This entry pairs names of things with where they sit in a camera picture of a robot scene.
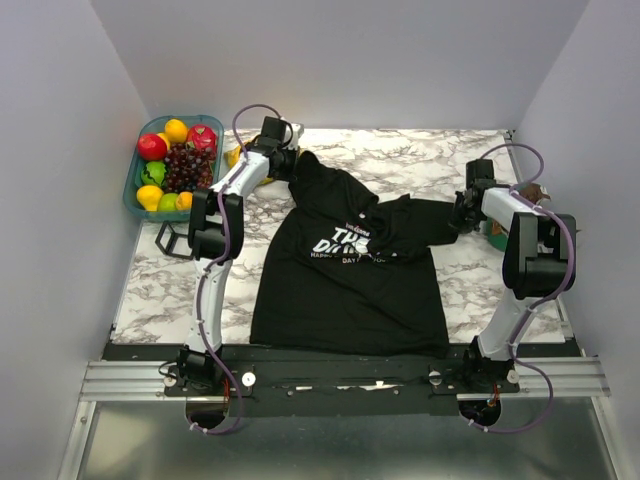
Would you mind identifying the black printed t-shirt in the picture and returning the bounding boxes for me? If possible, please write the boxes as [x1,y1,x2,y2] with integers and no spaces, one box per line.
[250,151,458,357]

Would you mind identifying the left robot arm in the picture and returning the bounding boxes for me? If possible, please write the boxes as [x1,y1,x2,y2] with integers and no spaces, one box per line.
[177,116,304,395]

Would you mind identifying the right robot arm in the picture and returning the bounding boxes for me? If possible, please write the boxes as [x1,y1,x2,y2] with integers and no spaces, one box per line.
[451,158,577,392]

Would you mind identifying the black brooch stand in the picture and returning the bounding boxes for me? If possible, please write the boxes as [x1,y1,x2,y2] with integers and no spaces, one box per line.
[154,221,194,260]

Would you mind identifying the yellow chips bag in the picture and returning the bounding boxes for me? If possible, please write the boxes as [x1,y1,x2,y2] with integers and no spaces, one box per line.
[224,146,273,186]

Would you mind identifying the red dragon fruit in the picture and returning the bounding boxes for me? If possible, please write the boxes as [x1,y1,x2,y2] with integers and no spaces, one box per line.
[186,124,218,152]

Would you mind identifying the purple grapes bunch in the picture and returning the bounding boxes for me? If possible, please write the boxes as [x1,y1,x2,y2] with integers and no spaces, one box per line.
[163,142,215,193]

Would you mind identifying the orange fruit bottom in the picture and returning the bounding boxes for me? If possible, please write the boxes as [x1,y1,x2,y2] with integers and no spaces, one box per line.
[175,191,193,211]

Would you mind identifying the orange fruit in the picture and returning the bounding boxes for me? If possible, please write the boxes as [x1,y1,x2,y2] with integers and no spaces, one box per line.
[164,118,189,143]
[175,191,193,211]

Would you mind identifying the orange fruit top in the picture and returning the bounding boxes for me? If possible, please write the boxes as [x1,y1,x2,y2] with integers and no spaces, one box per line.
[164,118,189,143]

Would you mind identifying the green lime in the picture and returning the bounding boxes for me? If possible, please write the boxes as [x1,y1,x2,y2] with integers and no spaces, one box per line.
[157,193,179,212]

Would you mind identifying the green watermelon toy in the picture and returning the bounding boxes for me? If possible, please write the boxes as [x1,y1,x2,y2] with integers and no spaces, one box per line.
[140,161,167,189]

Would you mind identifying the red apple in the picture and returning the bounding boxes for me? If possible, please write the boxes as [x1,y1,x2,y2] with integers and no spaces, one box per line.
[137,133,168,162]

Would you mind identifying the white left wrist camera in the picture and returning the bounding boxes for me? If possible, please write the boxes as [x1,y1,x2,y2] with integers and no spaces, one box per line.
[287,123,304,150]

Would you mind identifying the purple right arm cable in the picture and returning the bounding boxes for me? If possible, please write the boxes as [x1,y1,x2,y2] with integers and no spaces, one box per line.
[467,143,577,434]

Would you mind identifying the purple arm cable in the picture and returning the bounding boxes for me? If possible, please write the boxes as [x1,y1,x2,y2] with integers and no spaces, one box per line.
[185,103,281,437]
[467,143,577,434]

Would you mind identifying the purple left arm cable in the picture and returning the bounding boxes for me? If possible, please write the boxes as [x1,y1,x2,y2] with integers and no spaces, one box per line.
[185,103,281,437]

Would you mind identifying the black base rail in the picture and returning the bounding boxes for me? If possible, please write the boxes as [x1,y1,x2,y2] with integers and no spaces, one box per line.
[96,342,584,418]

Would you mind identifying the aluminium frame rail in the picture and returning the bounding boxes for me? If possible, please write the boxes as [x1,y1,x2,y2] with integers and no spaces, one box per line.
[80,357,610,402]

